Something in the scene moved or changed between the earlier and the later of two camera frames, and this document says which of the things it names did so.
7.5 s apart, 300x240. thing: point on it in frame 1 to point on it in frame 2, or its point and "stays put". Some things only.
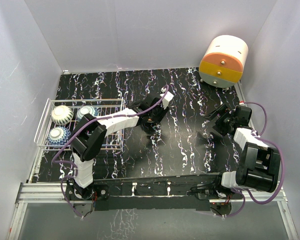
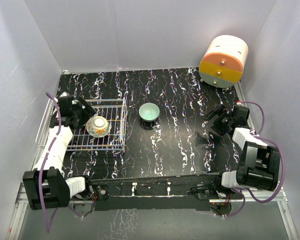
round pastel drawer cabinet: x=222 y=63 stays put
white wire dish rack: x=61 y=114 stays put
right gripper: x=218 y=126 stays put
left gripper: x=162 y=112 to x=87 y=111
